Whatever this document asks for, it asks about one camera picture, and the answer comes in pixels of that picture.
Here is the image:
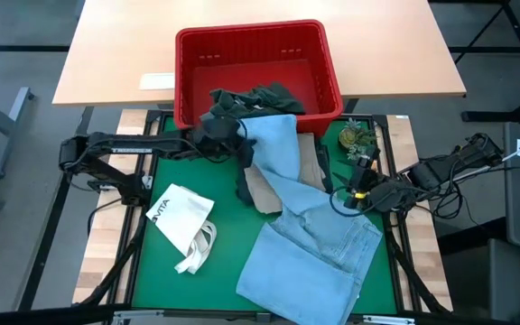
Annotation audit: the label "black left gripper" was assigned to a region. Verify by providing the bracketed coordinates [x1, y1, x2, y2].
[191, 115, 255, 159]

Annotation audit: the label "green table mat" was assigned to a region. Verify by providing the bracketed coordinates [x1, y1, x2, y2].
[132, 116, 397, 316]

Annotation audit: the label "pale blue denim garment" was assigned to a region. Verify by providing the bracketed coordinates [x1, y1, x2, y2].
[236, 113, 384, 325]

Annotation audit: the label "small artificial potted plant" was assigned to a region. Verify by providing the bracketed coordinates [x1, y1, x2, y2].
[338, 117, 377, 160]

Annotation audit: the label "black diagonal strut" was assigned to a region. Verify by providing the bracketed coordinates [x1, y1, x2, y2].
[385, 225, 451, 315]
[79, 220, 146, 306]

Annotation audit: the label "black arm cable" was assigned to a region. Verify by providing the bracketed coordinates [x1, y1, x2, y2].
[329, 185, 378, 218]
[182, 117, 248, 164]

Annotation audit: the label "cream canvas tote bag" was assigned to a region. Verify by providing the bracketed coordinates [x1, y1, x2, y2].
[145, 182, 218, 275]

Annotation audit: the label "white cable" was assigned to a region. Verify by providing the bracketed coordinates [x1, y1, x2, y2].
[453, 129, 520, 181]

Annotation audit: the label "white paper label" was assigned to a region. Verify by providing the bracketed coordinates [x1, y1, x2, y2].
[138, 72, 178, 91]

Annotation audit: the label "beige garment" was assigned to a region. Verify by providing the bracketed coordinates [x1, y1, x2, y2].
[244, 132, 328, 216]

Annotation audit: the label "black cable bundle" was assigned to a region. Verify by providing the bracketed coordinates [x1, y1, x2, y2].
[417, 153, 469, 222]

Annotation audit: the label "dark green garment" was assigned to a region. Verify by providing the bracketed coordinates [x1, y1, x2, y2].
[209, 82, 307, 119]

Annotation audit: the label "red plastic laundry bin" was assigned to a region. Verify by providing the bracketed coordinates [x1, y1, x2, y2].
[173, 18, 345, 139]

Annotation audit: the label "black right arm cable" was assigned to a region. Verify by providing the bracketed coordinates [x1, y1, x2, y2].
[329, 185, 378, 218]

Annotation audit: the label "dark blue denim jeans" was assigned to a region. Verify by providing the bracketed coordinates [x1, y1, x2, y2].
[234, 143, 335, 207]

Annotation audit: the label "light wood table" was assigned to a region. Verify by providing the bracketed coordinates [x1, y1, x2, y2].
[51, 0, 468, 108]

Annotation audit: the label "black metal stand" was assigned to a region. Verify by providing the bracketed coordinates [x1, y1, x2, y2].
[449, 0, 520, 123]

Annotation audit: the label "black aluminium table frame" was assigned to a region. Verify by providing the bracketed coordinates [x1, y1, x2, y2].
[72, 109, 453, 325]

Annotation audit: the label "grey metal stand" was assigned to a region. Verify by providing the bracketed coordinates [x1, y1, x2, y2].
[0, 87, 35, 180]

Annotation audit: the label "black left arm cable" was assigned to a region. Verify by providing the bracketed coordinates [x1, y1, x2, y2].
[182, 117, 248, 164]

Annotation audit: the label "silver frame bracket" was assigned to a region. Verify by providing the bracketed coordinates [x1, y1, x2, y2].
[111, 310, 153, 325]
[362, 314, 415, 325]

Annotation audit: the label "grey box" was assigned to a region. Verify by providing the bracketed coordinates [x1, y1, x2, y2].
[440, 237, 520, 321]

